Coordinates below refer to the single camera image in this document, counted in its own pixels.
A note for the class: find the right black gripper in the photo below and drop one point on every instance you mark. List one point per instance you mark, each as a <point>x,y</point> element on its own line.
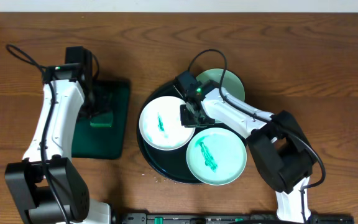
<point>186,121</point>

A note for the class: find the white plate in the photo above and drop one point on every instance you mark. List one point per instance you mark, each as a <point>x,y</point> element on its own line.
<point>160,124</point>

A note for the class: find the dark green rectangular tray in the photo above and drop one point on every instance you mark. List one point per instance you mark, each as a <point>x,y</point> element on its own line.
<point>104,143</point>

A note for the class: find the light green plate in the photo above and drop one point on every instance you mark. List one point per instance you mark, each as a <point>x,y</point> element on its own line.
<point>216,156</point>
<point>231,82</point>

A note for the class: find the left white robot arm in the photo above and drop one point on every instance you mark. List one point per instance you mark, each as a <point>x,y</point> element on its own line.
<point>45,186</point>

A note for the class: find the green scouring sponge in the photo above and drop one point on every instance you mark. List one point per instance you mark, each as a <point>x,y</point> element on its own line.
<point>102,120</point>

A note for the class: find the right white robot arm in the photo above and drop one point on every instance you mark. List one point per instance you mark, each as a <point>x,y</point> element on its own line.
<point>281,152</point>

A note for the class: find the light green front plate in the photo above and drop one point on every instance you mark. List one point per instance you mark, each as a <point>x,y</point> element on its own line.
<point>216,156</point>

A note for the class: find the light green back plate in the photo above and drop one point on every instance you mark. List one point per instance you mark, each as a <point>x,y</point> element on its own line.
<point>231,82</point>

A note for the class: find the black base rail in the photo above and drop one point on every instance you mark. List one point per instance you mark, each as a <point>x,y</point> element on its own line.
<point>143,218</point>

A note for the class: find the round black tray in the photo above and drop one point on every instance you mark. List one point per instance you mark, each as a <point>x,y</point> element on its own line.
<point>170,164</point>

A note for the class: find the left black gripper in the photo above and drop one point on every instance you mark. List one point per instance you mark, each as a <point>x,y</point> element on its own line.
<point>95,109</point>

